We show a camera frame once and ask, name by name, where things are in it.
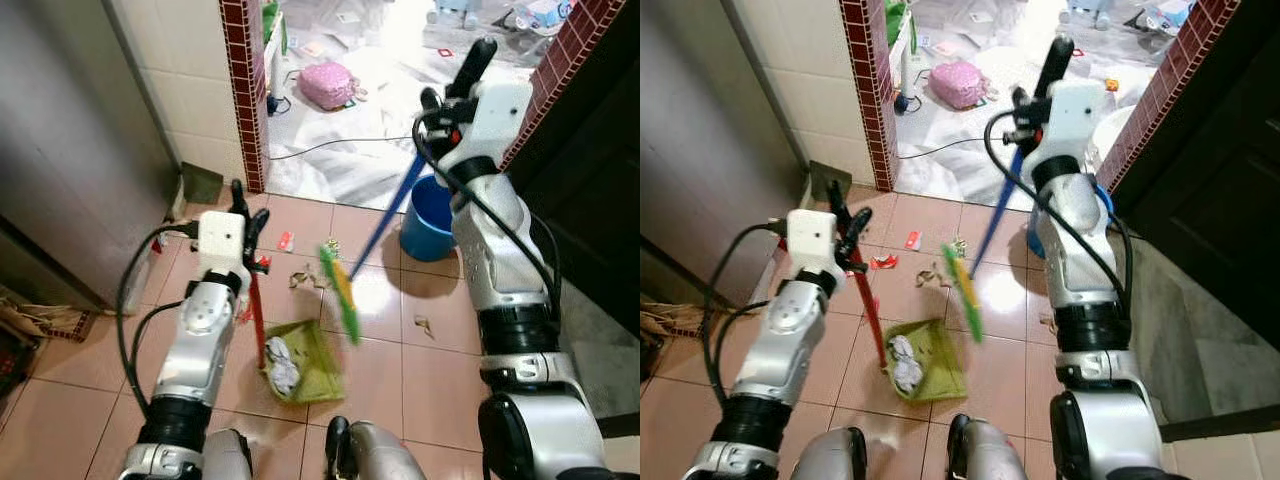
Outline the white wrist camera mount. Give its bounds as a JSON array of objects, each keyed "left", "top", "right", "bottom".
[
  {"left": 455, "top": 80, "right": 534, "bottom": 166},
  {"left": 197, "top": 210, "right": 248, "bottom": 273},
  {"left": 1040, "top": 80, "right": 1106, "bottom": 161},
  {"left": 787, "top": 208, "right": 839, "bottom": 273}
]

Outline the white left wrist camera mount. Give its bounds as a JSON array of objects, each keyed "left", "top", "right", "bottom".
[
  {"left": 787, "top": 208, "right": 839, "bottom": 273},
  {"left": 197, "top": 210, "right": 248, "bottom": 273}
]

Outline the blue and white toy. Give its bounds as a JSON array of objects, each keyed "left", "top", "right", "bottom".
[
  {"left": 1145, "top": 0, "right": 1196, "bottom": 31},
  {"left": 1065, "top": 0, "right": 1121, "bottom": 26},
  {"left": 510, "top": 0, "right": 576, "bottom": 31},
  {"left": 430, "top": 0, "right": 491, "bottom": 26}
]

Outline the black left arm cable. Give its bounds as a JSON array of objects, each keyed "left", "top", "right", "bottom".
[
  {"left": 115, "top": 222, "right": 201, "bottom": 421},
  {"left": 698, "top": 220, "right": 793, "bottom": 411}
]

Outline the blue-handled green broom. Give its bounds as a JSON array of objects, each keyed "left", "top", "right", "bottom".
[
  {"left": 940, "top": 145, "right": 1026, "bottom": 344},
  {"left": 318, "top": 150, "right": 431, "bottom": 346}
]

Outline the green dustpan with red handle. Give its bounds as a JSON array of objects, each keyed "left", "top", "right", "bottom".
[
  {"left": 247, "top": 270, "right": 346, "bottom": 404},
  {"left": 855, "top": 250, "right": 969, "bottom": 403}
]

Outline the dark grey wedge block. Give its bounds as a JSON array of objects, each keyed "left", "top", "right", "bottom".
[
  {"left": 180, "top": 162, "right": 223, "bottom": 206},
  {"left": 808, "top": 160, "right": 853, "bottom": 201}
]

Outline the silver left robot leg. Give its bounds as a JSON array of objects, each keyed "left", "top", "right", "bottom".
[
  {"left": 200, "top": 428, "right": 256, "bottom": 480},
  {"left": 795, "top": 428, "right": 869, "bottom": 480}
]

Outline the silver robot leg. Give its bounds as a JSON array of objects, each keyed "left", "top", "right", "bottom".
[
  {"left": 945, "top": 413, "right": 1051, "bottom": 480},
  {"left": 795, "top": 428, "right": 869, "bottom": 480},
  {"left": 325, "top": 415, "right": 441, "bottom": 480},
  {"left": 200, "top": 428, "right": 256, "bottom": 480}
]

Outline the grey metal cabinet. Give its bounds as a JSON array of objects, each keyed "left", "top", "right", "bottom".
[
  {"left": 640, "top": 0, "right": 806, "bottom": 281},
  {"left": 0, "top": 0, "right": 186, "bottom": 311}
]

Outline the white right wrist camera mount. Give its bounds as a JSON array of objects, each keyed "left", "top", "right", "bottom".
[
  {"left": 455, "top": 80, "right": 534, "bottom": 166},
  {"left": 1040, "top": 80, "right": 1106, "bottom": 161}
]

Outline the pink dotted bag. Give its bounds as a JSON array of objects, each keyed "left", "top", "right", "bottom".
[
  {"left": 928, "top": 60, "right": 993, "bottom": 109},
  {"left": 298, "top": 62, "right": 363, "bottom": 111}
]

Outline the blue plastic bucket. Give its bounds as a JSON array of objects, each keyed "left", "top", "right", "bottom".
[{"left": 400, "top": 175, "right": 466, "bottom": 263}]

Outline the silver right robot leg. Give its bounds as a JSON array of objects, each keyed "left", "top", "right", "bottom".
[
  {"left": 945, "top": 413, "right": 1051, "bottom": 480},
  {"left": 325, "top": 415, "right": 441, "bottom": 480}
]

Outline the dark wooden door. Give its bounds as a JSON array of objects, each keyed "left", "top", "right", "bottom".
[
  {"left": 1110, "top": 0, "right": 1280, "bottom": 351},
  {"left": 505, "top": 0, "right": 641, "bottom": 331}
]

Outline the crumpled white paper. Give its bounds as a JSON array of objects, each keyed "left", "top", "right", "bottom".
[
  {"left": 265, "top": 337, "right": 301, "bottom": 393},
  {"left": 888, "top": 335, "right": 926, "bottom": 391}
]

